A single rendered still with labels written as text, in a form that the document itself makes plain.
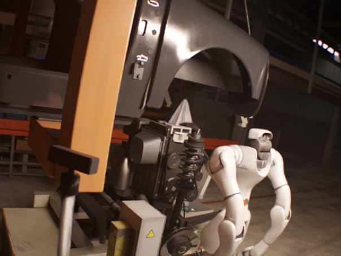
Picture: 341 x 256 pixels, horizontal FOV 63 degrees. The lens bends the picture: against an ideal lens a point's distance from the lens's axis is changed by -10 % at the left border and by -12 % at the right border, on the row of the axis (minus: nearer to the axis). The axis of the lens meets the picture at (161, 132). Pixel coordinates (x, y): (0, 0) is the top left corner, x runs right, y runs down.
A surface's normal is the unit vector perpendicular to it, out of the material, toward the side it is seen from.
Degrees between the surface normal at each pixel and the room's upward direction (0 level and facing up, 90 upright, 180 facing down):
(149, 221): 90
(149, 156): 90
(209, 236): 89
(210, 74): 90
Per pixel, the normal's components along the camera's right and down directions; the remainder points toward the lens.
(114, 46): 0.54, 0.22
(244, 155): -0.60, -0.03
